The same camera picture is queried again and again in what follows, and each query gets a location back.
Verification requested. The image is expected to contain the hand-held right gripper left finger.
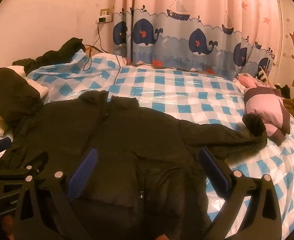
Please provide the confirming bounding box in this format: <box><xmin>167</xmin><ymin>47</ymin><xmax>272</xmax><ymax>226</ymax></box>
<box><xmin>14</xmin><ymin>148</ymin><xmax>98</xmax><ymax>240</ymax></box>

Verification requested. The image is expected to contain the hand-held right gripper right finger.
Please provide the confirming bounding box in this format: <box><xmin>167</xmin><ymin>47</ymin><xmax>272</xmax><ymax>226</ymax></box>
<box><xmin>198</xmin><ymin>147</ymin><xmax>282</xmax><ymax>240</ymax></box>

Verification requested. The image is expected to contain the black puffer jacket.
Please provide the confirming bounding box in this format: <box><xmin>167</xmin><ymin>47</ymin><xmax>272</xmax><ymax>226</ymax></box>
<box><xmin>0</xmin><ymin>90</ymin><xmax>269</xmax><ymax>240</ymax></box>

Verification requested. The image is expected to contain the brown clothes pile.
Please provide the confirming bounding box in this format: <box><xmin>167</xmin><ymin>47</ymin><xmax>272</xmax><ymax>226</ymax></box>
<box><xmin>274</xmin><ymin>84</ymin><xmax>294</xmax><ymax>126</ymax></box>

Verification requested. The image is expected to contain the dark folded jacket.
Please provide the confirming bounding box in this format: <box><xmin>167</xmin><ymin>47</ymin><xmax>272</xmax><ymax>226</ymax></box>
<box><xmin>0</xmin><ymin>67</ymin><xmax>43</xmax><ymax>128</ymax></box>

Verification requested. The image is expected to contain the white puffy quilt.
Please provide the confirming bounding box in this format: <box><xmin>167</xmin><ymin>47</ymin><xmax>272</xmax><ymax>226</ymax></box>
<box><xmin>0</xmin><ymin>65</ymin><xmax>49</xmax><ymax>137</ymax></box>

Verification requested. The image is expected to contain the blue white checkered bed sheet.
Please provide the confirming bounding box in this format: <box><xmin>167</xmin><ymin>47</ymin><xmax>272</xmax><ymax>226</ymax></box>
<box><xmin>0</xmin><ymin>49</ymin><xmax>294</xmax><ymax>240</ymax></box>

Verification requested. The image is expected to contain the pink cloth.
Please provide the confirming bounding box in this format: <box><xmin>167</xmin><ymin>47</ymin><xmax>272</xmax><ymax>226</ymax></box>
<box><xmin>237</xmin><ymin>72</ymin><xmax>262</xmax><ymax>88</ymax></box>

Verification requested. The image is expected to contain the black white striped cloth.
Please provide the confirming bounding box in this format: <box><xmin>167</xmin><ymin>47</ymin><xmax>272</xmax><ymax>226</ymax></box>
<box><xmin>256</xmin><ymin>66</ymin><xmax>270</xmax><ymax>83</ymax></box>

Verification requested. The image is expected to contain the dark crumpled garment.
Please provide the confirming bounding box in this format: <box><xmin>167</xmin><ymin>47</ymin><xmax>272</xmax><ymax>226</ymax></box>
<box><xmin>12</xmin><ymin>37</ymin><xmax>87</xmax><ymax>74</ymax></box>

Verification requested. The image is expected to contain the whale print curtain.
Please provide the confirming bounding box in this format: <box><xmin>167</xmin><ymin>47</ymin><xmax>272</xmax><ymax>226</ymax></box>
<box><xmin>110</xmin><ymin>0</ymin><xmax>282</xmax><ymax>78</ymax></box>

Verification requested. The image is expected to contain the black cable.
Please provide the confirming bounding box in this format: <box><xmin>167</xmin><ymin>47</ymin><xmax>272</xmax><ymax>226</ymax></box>
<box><xmin>82</xmin><ymin>21</ymin><xmax>102</xmax><ymax>72</ymax></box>
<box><xmin>85</xmin><ymin>45</ymin><xmax>121</xmax><ymax>85</ymax></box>

